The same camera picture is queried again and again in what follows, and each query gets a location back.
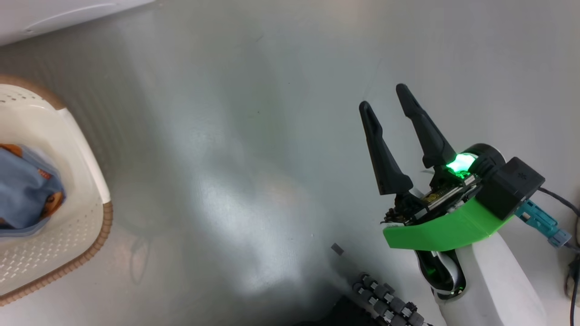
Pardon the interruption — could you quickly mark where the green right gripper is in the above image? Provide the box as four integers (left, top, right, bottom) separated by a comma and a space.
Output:
359, 83, 513, 252

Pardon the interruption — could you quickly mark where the blue printed garment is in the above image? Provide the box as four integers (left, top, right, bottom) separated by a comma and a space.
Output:
0, 143, 67, 238

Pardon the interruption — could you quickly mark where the cream perforated laundry basket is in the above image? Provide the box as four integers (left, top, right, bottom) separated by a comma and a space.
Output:
0, 75, 114, 307

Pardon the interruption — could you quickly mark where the white washing machine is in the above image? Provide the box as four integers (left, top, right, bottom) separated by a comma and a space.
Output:
0, 0, 157, 47

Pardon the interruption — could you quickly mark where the teal cable connector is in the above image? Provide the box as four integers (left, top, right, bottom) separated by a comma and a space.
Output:
514, 199, 573, 248

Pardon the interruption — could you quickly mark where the black camera cable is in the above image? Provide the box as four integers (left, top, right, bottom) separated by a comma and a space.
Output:
537, 187, 580, 217

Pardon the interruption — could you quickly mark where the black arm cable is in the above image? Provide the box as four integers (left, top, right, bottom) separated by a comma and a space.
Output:
565, 247, 580, 326

